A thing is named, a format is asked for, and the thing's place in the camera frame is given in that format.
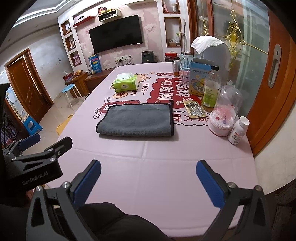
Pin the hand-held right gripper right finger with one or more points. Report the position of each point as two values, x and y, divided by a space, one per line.
209 185

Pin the colourful wall chart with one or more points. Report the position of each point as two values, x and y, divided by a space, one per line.
15 102

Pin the red wall shelf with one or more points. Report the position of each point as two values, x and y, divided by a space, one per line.
84 21

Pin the orange drink can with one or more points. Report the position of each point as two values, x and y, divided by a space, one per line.
176 68

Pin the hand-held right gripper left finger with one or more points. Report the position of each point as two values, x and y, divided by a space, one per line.
89 182

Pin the wooden glass sliding door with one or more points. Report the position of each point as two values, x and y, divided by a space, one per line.
261 111

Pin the blue printed box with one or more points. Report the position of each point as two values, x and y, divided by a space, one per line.
95 64

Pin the white wall shelf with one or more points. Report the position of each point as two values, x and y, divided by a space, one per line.
109 15

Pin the glass dome pink flowers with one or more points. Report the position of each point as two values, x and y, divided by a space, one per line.
222 126

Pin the blue medicine box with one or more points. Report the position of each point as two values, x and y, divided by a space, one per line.
196 78

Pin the grey towel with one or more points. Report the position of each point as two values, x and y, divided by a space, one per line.
136 120

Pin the gold door ornament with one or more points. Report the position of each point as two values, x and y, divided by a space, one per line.
234 34

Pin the white rounded appliance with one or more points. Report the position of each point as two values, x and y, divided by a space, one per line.
219 62

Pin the glass snow globe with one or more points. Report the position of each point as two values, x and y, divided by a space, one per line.
186 63

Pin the yellow chair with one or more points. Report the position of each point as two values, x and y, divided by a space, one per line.
63 124

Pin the black wall television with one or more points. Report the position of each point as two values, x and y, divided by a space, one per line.
115 34

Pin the pink printed tablecloth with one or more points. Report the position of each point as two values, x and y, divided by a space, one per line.
143 166

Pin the white cloth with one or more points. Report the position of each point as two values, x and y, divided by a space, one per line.
205 44

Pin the blue round stool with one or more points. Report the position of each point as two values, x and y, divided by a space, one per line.
69 88

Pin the clear bottle yellow liquid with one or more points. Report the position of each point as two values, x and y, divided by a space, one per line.
210 92

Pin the blue step stool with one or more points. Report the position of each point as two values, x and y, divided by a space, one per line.
32 126

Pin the white power strip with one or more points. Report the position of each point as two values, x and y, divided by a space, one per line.
121 58

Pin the black air fryer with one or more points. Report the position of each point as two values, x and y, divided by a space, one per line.
147 57

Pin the wooden television cabinet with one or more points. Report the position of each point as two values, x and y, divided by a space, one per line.
92 80

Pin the green tissue pack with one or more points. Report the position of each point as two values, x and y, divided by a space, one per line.
124 84

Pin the person's dark clothing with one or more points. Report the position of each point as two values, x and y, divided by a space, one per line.
120 224

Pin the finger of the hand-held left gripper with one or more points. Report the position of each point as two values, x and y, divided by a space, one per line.
60 145
29 141

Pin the clear blender jug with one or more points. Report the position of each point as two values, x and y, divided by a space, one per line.
186 44

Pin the silver blister pack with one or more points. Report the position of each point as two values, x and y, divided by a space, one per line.
194 109

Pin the brown wooden room door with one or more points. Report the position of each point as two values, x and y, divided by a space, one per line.
25 88

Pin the red lidded container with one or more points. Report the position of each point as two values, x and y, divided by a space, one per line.
170 58

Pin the white pill bottle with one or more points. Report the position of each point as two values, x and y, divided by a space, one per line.
237 133

